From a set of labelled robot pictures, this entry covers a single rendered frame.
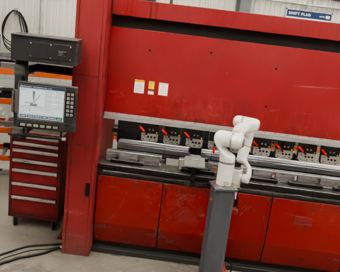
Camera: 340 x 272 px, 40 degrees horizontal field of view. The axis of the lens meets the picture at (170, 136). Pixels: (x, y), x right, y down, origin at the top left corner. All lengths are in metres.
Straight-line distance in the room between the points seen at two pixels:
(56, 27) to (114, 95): 4.17
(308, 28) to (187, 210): 1.87
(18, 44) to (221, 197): 1.91
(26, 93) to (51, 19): 4.52
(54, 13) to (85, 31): 4.28
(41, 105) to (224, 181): 1.50
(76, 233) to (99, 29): 1.81
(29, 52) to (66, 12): 4.51
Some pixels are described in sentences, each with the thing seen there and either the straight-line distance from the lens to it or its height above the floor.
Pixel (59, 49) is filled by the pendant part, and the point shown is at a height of 1.87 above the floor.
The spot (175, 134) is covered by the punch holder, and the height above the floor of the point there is 1.20.
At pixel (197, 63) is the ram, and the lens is 4.00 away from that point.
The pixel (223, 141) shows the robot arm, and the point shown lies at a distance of 3.45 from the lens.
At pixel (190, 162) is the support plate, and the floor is 1.00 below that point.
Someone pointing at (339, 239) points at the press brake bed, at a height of 0.45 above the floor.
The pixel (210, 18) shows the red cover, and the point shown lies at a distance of 3.97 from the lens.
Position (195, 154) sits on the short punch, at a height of 1.03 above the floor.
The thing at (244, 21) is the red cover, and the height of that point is 2.23.
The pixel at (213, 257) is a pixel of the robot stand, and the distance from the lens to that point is 3.76.
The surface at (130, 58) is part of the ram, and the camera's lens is 4.05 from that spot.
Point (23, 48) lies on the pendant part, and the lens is 3.69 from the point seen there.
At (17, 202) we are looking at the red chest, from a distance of 4.84.
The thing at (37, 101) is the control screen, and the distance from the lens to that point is 3.69.
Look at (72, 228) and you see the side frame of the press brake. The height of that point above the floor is 0.26.
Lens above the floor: 2.21
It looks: 15 degrees down
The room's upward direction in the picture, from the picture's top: 7 degrees clockwise
